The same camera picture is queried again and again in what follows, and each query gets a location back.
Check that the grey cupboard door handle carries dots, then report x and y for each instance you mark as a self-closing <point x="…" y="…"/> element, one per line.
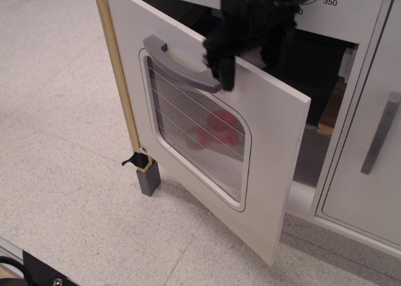
<point x="382" y="131"/>

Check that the white oven door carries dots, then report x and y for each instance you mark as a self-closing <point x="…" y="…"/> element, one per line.
<point x="235" y="151"/>

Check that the black clip on leg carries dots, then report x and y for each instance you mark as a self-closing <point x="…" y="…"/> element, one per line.
<point x="138" y="159"/>

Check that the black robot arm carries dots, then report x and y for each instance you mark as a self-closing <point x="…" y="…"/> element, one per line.
<point x="245" y="25"/>

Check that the red toy cup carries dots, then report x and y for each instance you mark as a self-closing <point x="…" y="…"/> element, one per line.
<point x="222" y="125"/>

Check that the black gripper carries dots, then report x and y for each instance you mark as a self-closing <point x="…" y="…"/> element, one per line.
<point x="247" y="24"/>

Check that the white toy kitchen cabinet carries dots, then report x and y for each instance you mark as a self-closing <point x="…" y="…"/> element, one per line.
<point x="345" y="20"/>

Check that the white cupboard door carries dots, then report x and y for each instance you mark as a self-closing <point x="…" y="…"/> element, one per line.
<point x="368" y="206"/>

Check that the grey cabinet leg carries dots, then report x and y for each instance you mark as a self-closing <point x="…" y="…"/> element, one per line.
<point x="150" y="180"/>

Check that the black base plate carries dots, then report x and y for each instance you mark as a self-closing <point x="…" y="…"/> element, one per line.
<point x="44" y="274"/>

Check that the red toy strawberry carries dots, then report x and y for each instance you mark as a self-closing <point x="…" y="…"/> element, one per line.
<point x="196" y="138"/>

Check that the dark grey oven tray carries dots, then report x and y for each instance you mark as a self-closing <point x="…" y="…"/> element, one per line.
<point x="312" y="67"/>

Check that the grey oven door handle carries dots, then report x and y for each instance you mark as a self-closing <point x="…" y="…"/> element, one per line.
<point x="156" y="49"/>

